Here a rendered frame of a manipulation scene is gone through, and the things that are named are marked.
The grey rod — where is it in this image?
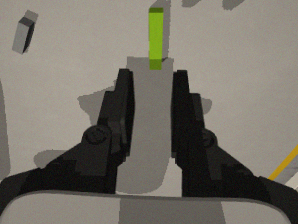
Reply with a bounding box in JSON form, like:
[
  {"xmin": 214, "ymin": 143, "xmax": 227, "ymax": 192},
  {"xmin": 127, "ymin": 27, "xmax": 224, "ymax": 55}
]
[{"xmin": 12, "ymin": 17, "xmax": 34, "ymax": 54}]

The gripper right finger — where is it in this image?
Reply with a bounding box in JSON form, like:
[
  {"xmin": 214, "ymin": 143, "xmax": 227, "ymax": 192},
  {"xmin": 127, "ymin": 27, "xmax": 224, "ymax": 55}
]
[{"xmin": 171, "ymin": 70, "xmax": 298, "ymax": 224}]

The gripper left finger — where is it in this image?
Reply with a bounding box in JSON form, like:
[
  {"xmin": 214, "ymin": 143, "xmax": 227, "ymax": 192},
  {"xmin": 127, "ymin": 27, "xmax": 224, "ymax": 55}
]
[{"xmin": 0, "ymin": 69, "xmax": 135, "ymax": 215}]

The lime green rod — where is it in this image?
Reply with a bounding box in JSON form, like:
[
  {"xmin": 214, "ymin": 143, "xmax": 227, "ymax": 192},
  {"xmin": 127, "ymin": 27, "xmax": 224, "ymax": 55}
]
[{"xmin": 149, "ymin": 7, "xmax": 163, "ymax": 70}]

